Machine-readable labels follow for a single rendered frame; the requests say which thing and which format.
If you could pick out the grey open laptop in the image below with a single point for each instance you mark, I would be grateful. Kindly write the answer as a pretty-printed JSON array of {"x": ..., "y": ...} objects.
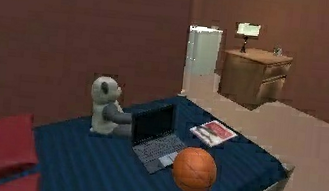
[{"x": 155, "y": 139}]

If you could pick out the red and white book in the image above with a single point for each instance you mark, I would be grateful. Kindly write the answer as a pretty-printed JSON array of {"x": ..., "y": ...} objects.
[{"x": 214, "y": 132}]

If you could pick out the white and grey teddy bear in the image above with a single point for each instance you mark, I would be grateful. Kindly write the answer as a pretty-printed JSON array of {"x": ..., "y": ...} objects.
[{"x": 104, "y": 108}]

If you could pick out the orange basketball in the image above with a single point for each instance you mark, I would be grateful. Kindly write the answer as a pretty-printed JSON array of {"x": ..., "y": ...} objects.
[{"x": 194, "y": 170}]

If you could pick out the wooden chest of drawers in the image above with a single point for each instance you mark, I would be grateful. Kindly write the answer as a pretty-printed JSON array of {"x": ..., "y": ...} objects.
[{"x": 254, "y": 77}]

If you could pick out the black lamp with pale shade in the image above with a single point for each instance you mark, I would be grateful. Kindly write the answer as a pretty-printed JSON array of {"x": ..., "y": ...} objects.
[{"x": 247, "y": 32}]

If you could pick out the blue covered bed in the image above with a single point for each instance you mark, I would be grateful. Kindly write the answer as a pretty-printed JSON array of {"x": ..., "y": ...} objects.
[{"x": 91, "y": 170}]

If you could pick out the small grey object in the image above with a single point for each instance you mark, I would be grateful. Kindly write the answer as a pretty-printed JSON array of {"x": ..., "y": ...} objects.
[{"x": 277, "y": 51}]

